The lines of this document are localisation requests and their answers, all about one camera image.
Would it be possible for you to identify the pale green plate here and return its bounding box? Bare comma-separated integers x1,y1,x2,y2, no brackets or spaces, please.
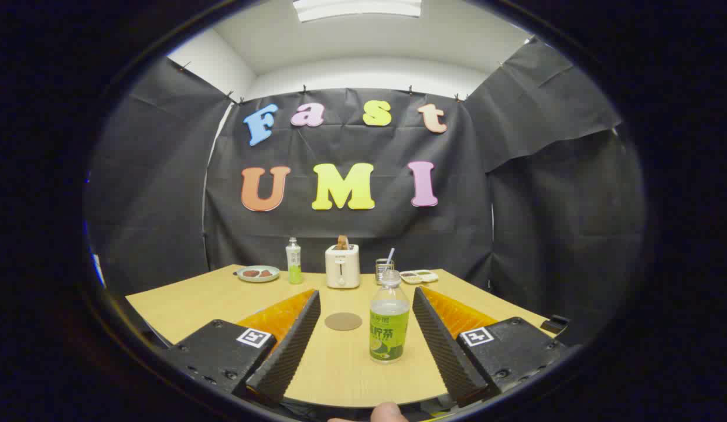
237,266,281,283

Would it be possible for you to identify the black table clamp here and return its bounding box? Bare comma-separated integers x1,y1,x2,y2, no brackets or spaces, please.
541,315,571,336

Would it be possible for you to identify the green label juice bottle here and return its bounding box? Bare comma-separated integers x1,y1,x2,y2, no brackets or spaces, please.
369,270,411,364

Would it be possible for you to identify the ceiling light panel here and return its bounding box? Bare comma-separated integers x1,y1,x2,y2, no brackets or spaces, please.
292,0,423,23

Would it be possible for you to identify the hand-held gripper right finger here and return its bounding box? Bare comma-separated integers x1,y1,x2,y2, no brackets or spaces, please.
412,286,575,408

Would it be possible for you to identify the white toaster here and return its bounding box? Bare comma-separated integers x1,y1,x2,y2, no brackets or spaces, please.
325,243,361,290

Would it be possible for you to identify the wooden table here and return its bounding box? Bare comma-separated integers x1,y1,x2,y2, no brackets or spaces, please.
125,264,556,409

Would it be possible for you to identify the small capped green bottle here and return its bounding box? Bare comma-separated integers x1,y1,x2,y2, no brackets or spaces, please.
285,237,303,285

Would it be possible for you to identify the round brown coaster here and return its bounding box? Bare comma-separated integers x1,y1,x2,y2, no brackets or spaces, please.
324,312,363,332

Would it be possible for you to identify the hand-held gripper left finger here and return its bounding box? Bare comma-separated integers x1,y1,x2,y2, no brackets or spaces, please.
158,288,322,408

